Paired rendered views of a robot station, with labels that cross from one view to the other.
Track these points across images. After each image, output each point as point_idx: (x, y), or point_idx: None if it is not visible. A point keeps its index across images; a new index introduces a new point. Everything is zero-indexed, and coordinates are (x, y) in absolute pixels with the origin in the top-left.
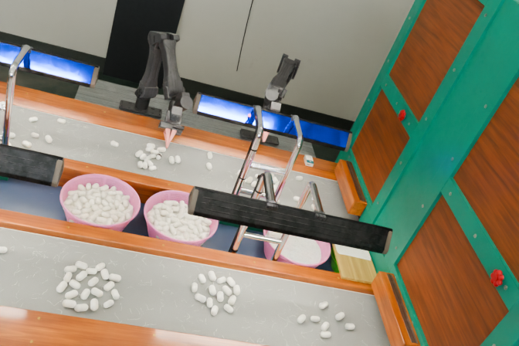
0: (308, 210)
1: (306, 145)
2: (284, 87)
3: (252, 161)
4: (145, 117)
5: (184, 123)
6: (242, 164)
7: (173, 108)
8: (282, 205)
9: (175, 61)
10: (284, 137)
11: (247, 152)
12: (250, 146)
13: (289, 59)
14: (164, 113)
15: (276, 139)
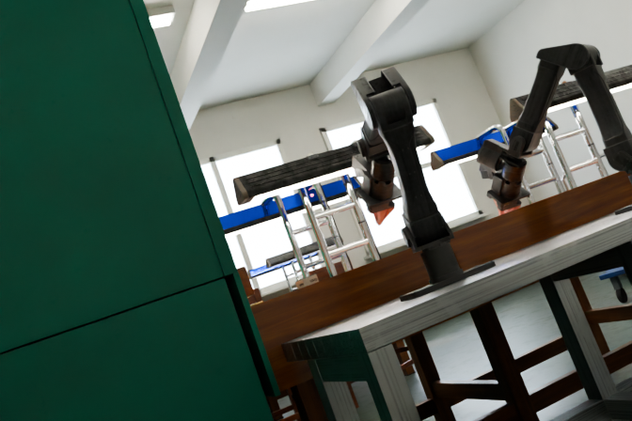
0: (274, 200)
1: (338, 329)
2: (361, 135)
3: (349, 199)
4: (571, 189)
5: (580, 229)
6: (359, 204)
7: None
8: (293, 194)
9: (529, 94)
10: (401, 304)
11: (354, 187)
12: (350, 179)
13: (376, 79)
14: (625, 212)
15: (412, 292)
